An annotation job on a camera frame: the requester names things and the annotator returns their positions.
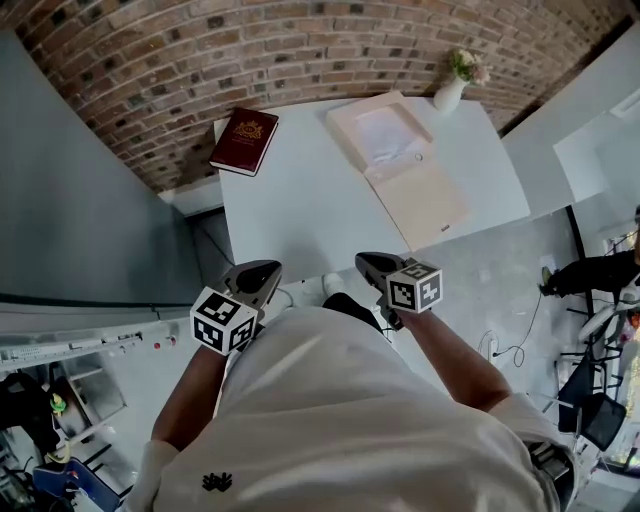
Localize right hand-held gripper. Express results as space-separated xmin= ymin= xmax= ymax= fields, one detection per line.
xmin=355 ymin=252 xmax=445 ymax=331

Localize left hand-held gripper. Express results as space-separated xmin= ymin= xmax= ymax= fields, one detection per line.
xmin=189 ymin=260 xmax=283 ymax=357

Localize beige box folder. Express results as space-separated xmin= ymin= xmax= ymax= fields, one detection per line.
xmin=325 ymin=90 xmax=472 ymax=252

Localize white A4 paper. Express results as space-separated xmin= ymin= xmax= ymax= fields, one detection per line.
xmin=355 ymin=102 xmax=431 ymax=166

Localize person's right forearm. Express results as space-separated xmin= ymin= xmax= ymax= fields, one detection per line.
xmin=399 ymin=309 xmax=511 ymax=414

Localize person's left forearm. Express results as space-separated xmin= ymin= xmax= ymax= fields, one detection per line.
xmin=149 ymin=344 xmax=236 ymax=451

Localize person's black trousers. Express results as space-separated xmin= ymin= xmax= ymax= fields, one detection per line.
xmin=321 ymin=291 xmax=385 ymax=335

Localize white desk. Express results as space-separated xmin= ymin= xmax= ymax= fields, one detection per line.
xmin=213 ymin=92 xmax=532 ymax=304

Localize dark red hardcover book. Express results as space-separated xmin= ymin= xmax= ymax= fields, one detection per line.
xmin=207 ymin=106 xmax=280 ymax=178

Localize person's white shirt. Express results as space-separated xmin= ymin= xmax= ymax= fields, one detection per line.
xmin=119 ymin=304 xmax=576 ymax=512

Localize white vase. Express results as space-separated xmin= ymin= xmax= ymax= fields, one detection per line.
xmin=432 ymin=77 xmax=469 ymax=116

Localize grey metal cabinet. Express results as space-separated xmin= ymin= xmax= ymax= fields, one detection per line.
xmin=0 ymin=29 xmax=206 ymax=326

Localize tall white cabinet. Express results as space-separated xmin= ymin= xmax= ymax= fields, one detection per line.
xmin=501 ymin=49 xmax=640 ymax=219

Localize metal shelf rack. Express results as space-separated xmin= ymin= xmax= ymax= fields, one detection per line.
xmin=0 ymin=319 xmax=181 ymax=374

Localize pink white flowers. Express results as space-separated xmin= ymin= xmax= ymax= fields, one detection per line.
xmin=447 ymin=47 xmax=492 ymax=86

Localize white chair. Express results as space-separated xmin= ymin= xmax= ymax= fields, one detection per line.
xmin=578 ymin=287 xmax=640 ymax=351

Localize black bag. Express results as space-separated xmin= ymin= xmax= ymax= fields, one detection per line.
xmin=0 ymin=372 xmax=62 ymax=454

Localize blue plastic chair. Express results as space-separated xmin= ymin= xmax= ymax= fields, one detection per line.
xmin=30 ymin=458 xmax=124 ymax=512

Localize black office chair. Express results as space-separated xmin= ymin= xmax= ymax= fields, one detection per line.
xmin=557 ymin=344 xmax=629 ymax=451

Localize black cable with adapter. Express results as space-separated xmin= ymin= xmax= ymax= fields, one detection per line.
xmin=492 ymin=292 xmax=547 ymax=370

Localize grey strapped pack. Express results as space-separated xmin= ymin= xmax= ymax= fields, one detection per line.
xmin=523 ymin=438 xmax=577 ymax=499

